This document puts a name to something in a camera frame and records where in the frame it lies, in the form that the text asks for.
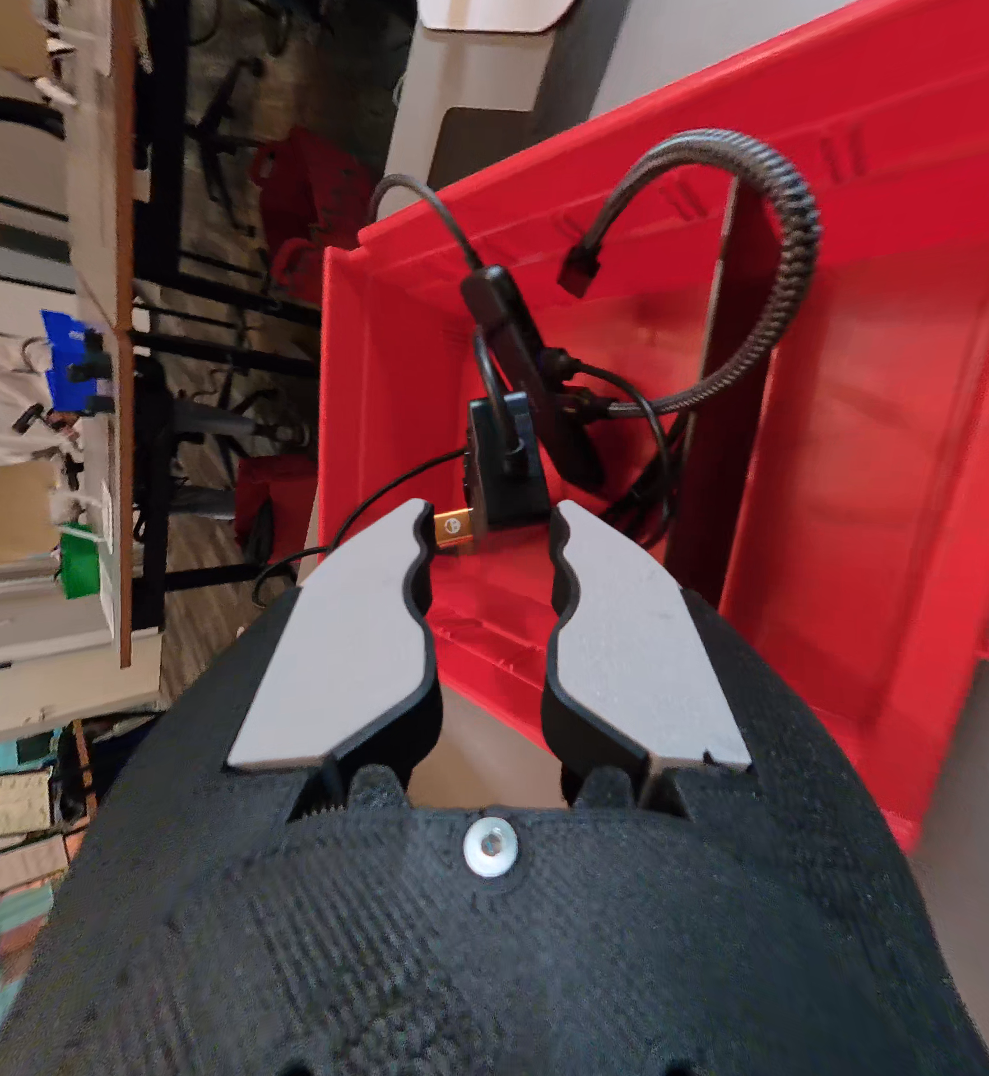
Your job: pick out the white document stand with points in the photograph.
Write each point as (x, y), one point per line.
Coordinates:
(494, 13)

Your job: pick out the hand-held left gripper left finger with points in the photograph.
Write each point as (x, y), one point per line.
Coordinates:
(334, 656)

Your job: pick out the black bin divider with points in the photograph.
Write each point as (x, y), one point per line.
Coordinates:
(742, 294)

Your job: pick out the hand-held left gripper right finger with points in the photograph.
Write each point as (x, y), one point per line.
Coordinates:
(645, 656)

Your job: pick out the red plastic bin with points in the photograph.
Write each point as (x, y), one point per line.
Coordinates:
(881, 420)

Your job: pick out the slim black usb hub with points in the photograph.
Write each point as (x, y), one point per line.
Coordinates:
(536, 378)

